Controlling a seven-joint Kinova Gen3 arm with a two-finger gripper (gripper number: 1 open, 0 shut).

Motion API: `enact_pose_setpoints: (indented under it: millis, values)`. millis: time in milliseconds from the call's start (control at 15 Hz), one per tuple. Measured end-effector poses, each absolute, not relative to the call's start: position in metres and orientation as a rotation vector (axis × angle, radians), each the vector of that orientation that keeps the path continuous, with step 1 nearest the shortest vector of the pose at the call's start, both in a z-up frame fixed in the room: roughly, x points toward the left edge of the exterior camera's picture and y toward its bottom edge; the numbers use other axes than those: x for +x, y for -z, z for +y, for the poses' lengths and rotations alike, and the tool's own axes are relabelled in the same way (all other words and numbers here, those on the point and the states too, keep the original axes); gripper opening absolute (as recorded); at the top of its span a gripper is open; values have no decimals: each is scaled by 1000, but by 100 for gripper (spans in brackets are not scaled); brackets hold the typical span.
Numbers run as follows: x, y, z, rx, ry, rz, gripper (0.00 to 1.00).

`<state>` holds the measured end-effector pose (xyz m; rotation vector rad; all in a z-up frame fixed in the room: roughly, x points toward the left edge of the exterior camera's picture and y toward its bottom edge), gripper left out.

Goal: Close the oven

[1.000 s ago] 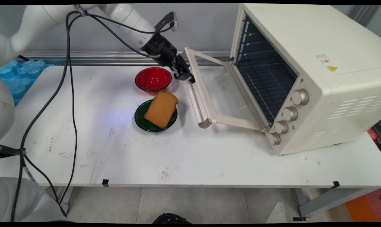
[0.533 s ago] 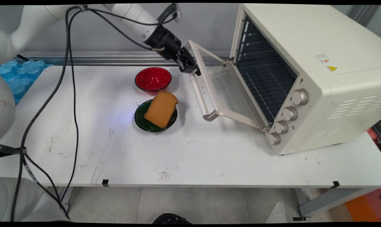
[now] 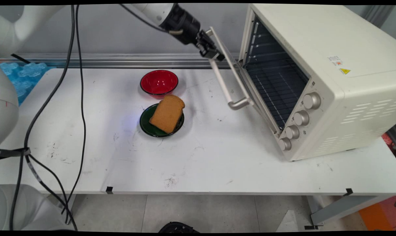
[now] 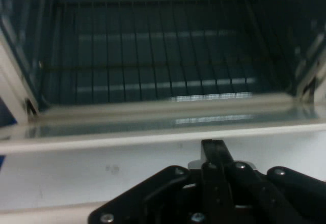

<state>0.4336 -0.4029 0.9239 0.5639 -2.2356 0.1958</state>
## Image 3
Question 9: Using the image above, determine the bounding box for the grey table leg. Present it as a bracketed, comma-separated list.
[52, 194, 77, 214]
[306, 195, 388, 227]

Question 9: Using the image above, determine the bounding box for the red bowl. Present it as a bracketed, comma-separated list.
[140, 69, 179, 99]

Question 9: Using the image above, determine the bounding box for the white label sticker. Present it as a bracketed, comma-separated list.
[327, 55, 345, 67]

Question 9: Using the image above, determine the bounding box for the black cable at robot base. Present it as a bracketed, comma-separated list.
[25, 153, 78, 231]

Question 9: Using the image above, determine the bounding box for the red patterned object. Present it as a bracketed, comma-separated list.
[381, 132, 396, 160]

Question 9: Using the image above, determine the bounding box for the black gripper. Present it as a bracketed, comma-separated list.
[159, 4, 226, 62]

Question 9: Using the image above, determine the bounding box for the black object on floor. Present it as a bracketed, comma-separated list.
[158, 222, 201, 233]

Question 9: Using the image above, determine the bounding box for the cream toaster oven body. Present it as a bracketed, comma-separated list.
[239, 4, 396, 162]

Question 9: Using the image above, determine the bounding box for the brown bread slice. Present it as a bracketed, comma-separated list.
[148, 94, 186, 134]

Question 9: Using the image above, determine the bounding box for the orange box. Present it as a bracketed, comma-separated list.
[358, 196, 396, 231]

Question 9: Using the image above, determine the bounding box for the metal oven wire rack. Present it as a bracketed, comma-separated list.
[249, 67, 309, 129]

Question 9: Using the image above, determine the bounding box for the blue bubble mat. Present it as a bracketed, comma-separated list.
[0, 62, 50, 106]

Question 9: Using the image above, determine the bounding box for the long black cable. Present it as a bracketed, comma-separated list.
[9, 5, 76, 231]

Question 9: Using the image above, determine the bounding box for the aluminium wall rail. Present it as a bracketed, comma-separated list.
[0, 53, 242, 69]

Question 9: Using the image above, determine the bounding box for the cream glass oven door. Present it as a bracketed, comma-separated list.
[205, 27, 255, 111]

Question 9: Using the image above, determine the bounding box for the dark green plate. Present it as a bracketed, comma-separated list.
[139, 103, 185, 138]

